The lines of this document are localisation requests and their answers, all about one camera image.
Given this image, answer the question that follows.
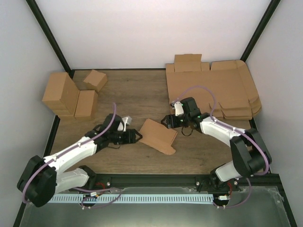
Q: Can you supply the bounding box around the light blue slotted cable duct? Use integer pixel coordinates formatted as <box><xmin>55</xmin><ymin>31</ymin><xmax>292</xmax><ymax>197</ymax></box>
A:
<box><xmin>49</xmin><ymin>194</ymin><xmax>214</xmax><ymax>204</ymax></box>

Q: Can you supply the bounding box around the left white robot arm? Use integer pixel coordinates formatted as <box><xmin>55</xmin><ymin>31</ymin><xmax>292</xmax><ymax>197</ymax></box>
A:
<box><xmin>17</xmin><ymin>113</ymin><xmax>143</xmax><ymax>207</ymax></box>

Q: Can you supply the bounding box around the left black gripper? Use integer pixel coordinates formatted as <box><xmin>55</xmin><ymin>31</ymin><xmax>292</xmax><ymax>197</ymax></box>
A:
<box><xmin>110</xmin><ymin>129</ymin><xmax>143</xmax><ymax>145</ymax></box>

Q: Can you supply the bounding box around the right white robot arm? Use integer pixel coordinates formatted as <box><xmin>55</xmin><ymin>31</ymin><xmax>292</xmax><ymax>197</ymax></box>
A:
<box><xmin>161</xmin><ymin>97</ymin><xmax>272</xmax><ymax>191</ymax></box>

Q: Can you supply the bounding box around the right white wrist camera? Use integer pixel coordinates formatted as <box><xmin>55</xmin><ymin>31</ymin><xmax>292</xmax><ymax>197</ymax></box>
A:
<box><xmin>170</xmin><ymin>101</ymin><xmax>184</xmax><ymax>116</ymax></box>

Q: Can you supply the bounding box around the black aluminium frame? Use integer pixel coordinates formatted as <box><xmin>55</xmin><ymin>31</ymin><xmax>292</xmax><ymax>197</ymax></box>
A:
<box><xmin>26</xmin><ymin>0</ymin><xmax>297</xmax><ymax>227</ymax></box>

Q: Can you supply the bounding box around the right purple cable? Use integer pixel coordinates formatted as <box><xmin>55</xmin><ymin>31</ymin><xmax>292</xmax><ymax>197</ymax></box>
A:
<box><xmin>176</xmin><ymin>85</ymin><xmax>271</xmax><ymax>210</ymax></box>

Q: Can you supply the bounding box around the purple cable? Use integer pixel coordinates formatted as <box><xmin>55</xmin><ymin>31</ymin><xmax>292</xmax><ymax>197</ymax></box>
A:
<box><xmin>21</xmin><ymin>102</ymin><xmax>123</xmax><ymax>210</ymax></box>
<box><xmin>176</xmin><ymin>85</ymin><xmax>271</xmax><ymax>210</ymax></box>

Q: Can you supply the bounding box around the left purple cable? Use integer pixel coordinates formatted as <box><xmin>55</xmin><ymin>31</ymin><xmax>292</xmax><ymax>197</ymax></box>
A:
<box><xmin>21</xmin><ymin>102</ymin><xmax>123</xmax><ymax>210</ymax></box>

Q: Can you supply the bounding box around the small tilted cardboard box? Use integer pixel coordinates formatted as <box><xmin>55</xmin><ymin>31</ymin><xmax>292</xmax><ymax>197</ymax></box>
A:
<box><xmin>83</xmin><ymin>70</ymin><xmax>108</xmax><ymax>93</ymax></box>

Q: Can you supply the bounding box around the clear plastic sheet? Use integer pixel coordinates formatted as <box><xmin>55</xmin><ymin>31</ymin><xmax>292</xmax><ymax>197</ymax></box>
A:
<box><xmin>20</xmin><ymin>187</ymin><xmax>292</xmax><ymax>227</ymax></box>

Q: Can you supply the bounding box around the tall folded cardboard box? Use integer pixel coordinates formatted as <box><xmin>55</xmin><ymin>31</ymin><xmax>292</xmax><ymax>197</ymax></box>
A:
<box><xmin>42</xmin><ymin>72</ymin><xmax>80</xmax><ymax>121</ymax></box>

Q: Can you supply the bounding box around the stack of flat cardboard blanks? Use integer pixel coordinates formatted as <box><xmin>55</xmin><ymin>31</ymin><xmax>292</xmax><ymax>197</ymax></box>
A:
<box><xmin>166</xmin><ymin>54</ymin><xmax>261</xmax><ymax>120</ymax></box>

